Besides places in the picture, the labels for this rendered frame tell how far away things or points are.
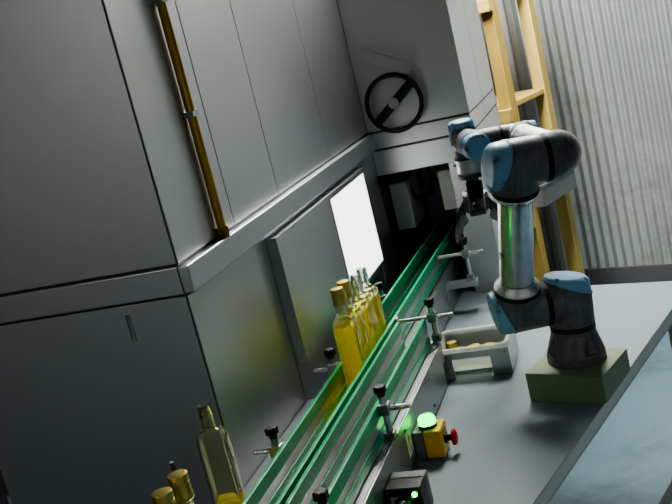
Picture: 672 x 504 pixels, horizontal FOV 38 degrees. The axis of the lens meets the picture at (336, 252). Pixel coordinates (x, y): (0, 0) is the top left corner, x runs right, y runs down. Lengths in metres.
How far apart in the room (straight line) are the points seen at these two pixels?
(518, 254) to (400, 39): 1.28
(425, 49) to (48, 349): 1.78
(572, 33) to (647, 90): 0.51
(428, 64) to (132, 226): 1.66
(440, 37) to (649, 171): 2.38
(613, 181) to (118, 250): 3.93
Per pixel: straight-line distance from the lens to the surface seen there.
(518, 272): 2.42
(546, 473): 2.23
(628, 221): 5.66
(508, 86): 4.62
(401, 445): 2.27
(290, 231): 2.54
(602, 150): 5.60
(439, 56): 3.43
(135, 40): 2.06
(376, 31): 3.47
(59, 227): 2.13
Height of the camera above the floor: 1.78
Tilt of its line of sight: 13 degrees down
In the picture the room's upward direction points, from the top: 14 degrees counter-clockwise
